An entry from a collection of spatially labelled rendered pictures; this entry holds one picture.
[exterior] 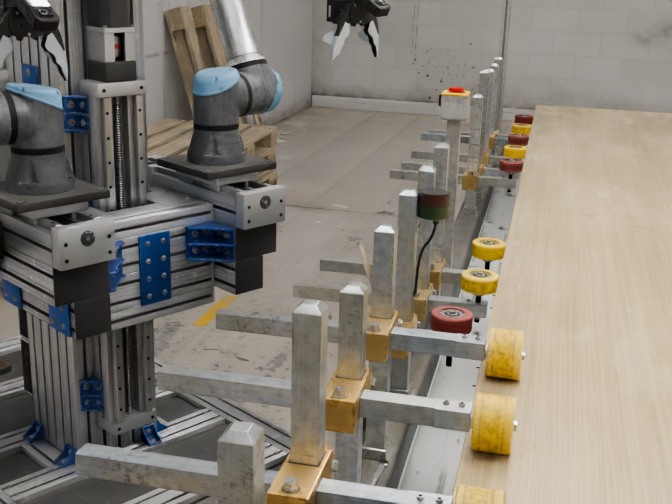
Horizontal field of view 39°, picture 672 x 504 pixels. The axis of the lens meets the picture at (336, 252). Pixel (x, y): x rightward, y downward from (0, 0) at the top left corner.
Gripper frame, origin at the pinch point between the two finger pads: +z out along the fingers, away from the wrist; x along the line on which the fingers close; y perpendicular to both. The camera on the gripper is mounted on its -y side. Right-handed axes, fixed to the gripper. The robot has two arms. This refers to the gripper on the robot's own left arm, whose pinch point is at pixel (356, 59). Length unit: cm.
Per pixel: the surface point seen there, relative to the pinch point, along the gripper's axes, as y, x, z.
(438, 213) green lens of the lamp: -52, 30, 22
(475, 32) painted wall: 431, -613, 46
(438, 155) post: -19.4, -9.3, 21.2
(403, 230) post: -46, 33, 26
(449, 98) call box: -5.7, -29.3, 10.9
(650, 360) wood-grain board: -92, 19, 42
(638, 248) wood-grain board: -57, -41, 42
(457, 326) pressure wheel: -60, 32, 42
